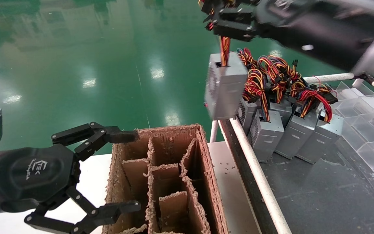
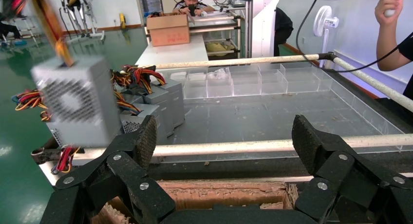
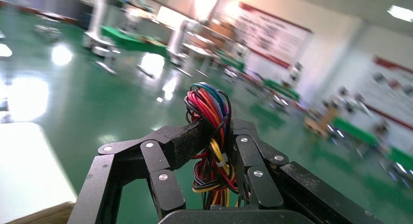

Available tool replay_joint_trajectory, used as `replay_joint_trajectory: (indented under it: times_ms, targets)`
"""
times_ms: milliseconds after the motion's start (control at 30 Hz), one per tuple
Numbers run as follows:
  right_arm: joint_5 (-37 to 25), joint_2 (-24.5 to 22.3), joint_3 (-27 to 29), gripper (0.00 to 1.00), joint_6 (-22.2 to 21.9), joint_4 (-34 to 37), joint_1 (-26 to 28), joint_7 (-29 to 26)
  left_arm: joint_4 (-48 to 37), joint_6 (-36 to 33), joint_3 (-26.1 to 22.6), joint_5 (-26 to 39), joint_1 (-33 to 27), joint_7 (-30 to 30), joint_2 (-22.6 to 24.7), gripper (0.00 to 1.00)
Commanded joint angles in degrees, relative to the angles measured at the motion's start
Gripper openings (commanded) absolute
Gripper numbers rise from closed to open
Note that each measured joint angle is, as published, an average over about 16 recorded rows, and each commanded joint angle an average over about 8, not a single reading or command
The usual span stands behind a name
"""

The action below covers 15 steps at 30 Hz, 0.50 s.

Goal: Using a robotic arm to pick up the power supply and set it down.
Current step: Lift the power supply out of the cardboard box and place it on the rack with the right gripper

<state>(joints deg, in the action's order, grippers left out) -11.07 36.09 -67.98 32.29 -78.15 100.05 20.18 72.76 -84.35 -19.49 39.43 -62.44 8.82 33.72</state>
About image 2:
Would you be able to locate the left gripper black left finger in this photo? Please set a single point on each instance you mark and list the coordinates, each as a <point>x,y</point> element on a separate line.
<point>106,177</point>

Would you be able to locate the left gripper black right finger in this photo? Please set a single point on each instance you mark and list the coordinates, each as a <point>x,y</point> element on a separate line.
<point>348,177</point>

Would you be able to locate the white handheld controller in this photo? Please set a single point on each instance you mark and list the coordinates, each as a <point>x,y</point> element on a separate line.
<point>389,13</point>

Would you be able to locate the operator bare forearm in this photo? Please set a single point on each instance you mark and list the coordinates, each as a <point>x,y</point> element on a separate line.
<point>388,48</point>

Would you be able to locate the operator bare hand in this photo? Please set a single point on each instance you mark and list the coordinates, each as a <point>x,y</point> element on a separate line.
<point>387,4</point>

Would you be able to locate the brown cardboard box with dividers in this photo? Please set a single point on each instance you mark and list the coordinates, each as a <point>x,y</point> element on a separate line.
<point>226,193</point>

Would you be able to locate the clear acrylic compartment tray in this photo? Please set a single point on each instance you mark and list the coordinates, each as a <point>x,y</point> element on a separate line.
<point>245,84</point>

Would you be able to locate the white work table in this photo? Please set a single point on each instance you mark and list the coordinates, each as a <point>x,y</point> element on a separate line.
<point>174,53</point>

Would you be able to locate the operator black shirt torso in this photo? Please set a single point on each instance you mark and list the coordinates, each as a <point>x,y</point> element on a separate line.
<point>408,48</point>

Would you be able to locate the metal equipment stand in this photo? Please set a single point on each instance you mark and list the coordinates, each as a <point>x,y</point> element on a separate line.
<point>92,25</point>

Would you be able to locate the small yellow object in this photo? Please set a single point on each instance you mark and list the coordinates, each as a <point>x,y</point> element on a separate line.
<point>123,21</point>

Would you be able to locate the closed brown cardboard box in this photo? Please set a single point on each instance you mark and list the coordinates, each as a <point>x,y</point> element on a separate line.
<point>167,32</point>

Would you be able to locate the white standing fan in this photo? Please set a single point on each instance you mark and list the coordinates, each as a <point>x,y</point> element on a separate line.
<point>324,21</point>

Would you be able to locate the person in black clothes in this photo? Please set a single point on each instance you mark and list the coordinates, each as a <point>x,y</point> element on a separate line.
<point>283,25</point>

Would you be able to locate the yellow item on shelf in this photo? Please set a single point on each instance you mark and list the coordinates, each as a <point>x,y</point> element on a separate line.
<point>219,47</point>

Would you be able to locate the white machine column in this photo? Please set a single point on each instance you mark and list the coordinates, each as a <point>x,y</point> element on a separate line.
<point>264,22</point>

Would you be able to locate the crouching person dark clothes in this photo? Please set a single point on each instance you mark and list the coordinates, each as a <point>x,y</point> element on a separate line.
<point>6,29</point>

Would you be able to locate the dark glass door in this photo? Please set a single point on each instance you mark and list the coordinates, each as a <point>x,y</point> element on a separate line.
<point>150,1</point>

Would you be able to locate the pipe shelf rack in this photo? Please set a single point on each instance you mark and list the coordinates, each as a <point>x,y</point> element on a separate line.
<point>213,29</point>

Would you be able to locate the black phone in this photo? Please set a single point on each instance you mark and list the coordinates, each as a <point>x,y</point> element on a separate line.
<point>192,10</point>

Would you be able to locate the white cart rail pipe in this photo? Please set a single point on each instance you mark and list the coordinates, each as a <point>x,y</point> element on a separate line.
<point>242,61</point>
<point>242,145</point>
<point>377,85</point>

